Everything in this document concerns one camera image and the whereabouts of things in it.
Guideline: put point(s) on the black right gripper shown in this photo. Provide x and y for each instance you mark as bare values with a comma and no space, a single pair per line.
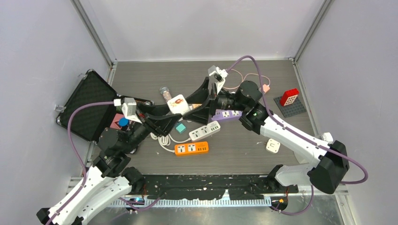
200,115

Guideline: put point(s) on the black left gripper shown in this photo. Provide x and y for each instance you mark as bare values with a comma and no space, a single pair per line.
158,117

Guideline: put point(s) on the white cube socket adapter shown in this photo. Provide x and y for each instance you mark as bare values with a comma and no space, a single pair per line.
178,105

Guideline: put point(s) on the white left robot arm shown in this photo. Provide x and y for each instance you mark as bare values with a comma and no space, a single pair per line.
109,176

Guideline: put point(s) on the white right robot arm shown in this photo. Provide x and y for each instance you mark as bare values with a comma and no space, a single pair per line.
327,163

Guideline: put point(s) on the teal plug adapter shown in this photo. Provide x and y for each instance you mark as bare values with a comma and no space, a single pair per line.
180,128

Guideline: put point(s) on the white flat plug adapter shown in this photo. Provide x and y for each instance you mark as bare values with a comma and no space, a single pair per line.
272,146

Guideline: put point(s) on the white multicolour power strip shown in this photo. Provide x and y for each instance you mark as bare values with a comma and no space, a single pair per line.
194,106

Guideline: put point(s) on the purple power strip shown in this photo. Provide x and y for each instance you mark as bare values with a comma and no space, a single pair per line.
226,115

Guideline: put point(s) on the white usb power strip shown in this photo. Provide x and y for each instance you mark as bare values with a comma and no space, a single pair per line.
205,131

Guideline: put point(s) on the blue round chip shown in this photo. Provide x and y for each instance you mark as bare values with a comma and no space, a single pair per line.
123,122

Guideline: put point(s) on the orange power strip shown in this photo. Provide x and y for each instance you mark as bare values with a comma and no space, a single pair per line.
194,148

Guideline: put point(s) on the red toy brick block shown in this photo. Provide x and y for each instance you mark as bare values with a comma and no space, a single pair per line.
289,97

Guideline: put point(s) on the dark grey brick baseplate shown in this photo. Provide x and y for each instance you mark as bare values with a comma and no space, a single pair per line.
293,109

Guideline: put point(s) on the white box device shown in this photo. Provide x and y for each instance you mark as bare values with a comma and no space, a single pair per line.
324,136

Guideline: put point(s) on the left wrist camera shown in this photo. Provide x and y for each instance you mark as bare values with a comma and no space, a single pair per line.
127,106

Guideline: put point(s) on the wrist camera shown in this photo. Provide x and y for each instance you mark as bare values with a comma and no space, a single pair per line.
127,106
220,76

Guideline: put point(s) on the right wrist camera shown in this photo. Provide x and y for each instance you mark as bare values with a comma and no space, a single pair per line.
220,76

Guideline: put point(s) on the pink charger with cable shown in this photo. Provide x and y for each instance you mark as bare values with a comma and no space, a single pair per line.
265,86

